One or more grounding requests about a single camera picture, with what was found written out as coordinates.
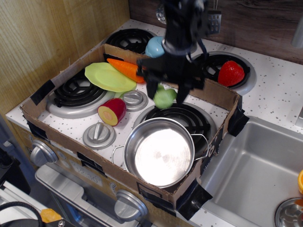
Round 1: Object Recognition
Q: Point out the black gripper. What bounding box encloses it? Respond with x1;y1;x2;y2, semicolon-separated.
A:
137;44;205;104

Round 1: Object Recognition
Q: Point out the green toy broccoli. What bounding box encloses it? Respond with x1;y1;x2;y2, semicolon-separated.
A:
153;84;177;109

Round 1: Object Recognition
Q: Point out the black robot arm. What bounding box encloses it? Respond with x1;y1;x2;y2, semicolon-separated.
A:
137;0;210;104

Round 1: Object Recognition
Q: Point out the silver metal pan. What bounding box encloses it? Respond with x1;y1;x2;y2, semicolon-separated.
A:
121;117;210;188

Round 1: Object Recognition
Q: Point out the silver top stove knob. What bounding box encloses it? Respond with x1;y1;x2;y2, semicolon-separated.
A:
122;90;148;112

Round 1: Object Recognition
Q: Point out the silver stove knob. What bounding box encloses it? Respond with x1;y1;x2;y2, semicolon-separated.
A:
82;122;116;149
122;90;148;112

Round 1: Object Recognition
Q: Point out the orange toy carrot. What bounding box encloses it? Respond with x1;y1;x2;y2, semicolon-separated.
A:
107;58;145;83

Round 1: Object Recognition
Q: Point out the light blue toy bowl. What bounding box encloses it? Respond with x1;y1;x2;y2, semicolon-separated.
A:
145;36;164;58

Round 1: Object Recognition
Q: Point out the brown cardboard fence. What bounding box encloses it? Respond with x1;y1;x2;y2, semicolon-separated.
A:
19;43;250;221

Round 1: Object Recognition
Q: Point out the black rear right burner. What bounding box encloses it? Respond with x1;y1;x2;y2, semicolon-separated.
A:
193;51;257;96

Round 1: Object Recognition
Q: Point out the black rear left burner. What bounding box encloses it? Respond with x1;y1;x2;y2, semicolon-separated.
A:
101;28;156;54

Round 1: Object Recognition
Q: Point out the red toy halved fruit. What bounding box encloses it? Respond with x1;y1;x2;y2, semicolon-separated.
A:
98;98;126;126

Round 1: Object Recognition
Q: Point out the yellow-green toy plate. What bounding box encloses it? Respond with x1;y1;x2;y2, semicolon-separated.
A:
85;62;137;93

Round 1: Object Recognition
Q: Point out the red toy strawberry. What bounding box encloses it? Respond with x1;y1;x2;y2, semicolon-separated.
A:
218;61;245;87

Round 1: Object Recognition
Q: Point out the hanging silver strainer ladle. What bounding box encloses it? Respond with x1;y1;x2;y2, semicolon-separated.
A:
156;4;166;25

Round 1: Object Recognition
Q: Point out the silver lower stove knob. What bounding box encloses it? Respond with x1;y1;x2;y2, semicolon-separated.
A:
82;122;116;149

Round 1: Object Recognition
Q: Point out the hanging grey slotted spatula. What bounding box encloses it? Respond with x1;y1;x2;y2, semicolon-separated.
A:
208;0;222;35

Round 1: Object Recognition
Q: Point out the black front left burner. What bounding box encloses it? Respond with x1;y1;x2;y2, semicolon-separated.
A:
46;70;115;119

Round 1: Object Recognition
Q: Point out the grey toy sink basin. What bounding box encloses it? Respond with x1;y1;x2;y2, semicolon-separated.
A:
201;117;303;227

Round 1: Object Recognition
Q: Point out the silver front right oven knob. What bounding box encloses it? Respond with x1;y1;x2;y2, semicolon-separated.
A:
114;190;148;222

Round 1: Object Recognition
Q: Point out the silver oven knob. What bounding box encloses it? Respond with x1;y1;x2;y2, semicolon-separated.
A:
30;140;58;167
114;190;148;222

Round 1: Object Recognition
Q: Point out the silver faucet pipe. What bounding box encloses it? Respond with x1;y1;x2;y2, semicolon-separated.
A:
291;17;303;48

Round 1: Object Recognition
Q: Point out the silver front left oven knob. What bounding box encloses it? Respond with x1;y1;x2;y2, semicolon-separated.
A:
30;140;58;167

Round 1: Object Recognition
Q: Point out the orange cup at edge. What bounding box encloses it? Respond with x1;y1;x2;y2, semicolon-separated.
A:
297;170;303;194

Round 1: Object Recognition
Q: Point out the silver bowl in corner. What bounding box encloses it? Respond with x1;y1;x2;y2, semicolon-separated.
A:
274;198;303;227

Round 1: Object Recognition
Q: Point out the orange object bottom left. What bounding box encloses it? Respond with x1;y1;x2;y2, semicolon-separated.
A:
40;208;62;223

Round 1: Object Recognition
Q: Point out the silver oven door handle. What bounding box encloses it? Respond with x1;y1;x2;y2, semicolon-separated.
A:
35;165;141;227

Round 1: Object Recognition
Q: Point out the black cable bottom left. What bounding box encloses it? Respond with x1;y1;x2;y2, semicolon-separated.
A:
0;201;44;227

